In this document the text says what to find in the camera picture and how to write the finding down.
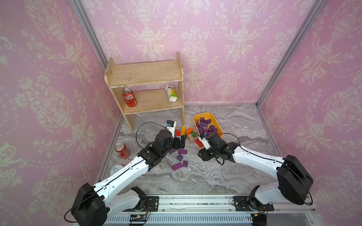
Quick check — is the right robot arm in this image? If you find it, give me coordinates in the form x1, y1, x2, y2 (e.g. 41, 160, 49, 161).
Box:
198, 133, 314, 211

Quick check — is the red cola can on floor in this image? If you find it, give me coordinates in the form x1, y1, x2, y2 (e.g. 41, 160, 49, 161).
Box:
115, 143, 130, 159

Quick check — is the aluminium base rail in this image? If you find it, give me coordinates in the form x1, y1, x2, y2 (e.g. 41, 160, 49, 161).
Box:
73, 193, 323, 226

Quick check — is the red cola can on shelf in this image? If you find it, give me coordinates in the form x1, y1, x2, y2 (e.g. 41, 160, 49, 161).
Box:
123, 87, 137, 107

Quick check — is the small red brick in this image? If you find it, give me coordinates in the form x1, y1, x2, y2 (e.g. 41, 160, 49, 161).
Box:
195, 139, 203, 147

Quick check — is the white round lid object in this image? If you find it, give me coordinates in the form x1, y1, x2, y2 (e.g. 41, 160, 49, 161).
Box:
110, 164, 123, 176

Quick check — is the green white juice carton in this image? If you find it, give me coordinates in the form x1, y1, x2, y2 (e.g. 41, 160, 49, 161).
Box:
165, 85, 178, 102

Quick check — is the purple brick centre long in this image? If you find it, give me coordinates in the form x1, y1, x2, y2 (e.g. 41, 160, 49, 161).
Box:
178, 148, 188, 154

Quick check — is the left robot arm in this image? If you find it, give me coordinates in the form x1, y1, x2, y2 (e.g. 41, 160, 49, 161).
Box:
67, 130, 186, 226

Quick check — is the beige wood brick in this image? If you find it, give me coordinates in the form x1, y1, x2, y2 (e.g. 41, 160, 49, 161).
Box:
187, 133, 195, 143

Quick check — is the orange brick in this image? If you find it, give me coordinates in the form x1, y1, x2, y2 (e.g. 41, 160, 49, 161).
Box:
185, 128, 193, 135

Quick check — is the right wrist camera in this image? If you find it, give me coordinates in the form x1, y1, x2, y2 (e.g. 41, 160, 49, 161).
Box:
198, 136, 211, 150

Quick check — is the yellow long brick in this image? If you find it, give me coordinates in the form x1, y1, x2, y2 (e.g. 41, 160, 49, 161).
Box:
180, 126, 186, 136

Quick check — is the wooden two-tier shelf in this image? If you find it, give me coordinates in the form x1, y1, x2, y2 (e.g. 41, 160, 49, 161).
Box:
104, 52, 185, 132

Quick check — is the yellow plastic storage bin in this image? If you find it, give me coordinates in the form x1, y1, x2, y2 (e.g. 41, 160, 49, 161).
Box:
193, 113, 223, 137

